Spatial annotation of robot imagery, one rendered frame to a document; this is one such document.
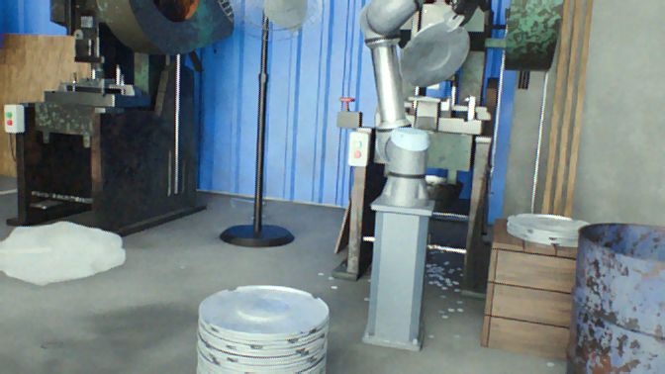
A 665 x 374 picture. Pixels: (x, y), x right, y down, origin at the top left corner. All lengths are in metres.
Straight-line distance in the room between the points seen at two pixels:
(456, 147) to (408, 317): 0.80
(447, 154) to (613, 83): 1.65
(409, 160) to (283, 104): 2.30
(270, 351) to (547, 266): 0.98
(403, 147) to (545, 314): 0.68
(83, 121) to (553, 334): 2.32
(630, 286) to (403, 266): 0.69
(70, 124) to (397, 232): 1.91
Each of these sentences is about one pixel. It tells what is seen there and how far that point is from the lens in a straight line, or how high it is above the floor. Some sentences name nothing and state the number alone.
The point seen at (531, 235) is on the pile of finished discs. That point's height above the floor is 0.37.
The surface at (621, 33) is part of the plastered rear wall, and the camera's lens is 3.81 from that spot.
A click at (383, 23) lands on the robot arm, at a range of 1.79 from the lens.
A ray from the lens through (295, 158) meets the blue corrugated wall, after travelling 3.96.
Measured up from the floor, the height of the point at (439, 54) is 0.95.
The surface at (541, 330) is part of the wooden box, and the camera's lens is 1.95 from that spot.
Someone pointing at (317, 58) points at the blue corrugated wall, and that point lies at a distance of 3.90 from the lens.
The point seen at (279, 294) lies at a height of 0.29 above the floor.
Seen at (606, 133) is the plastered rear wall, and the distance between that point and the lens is 3.79.
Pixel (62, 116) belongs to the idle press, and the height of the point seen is 0.59.
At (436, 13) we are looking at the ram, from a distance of 2.54.
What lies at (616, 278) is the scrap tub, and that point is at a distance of 1.41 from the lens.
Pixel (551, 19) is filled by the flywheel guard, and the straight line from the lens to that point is 2.28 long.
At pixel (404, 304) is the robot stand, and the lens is 1.84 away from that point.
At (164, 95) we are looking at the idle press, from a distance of 3.36.
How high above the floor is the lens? 0.79
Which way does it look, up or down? 9 degrees down
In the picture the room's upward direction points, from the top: 3 degrees clockwise
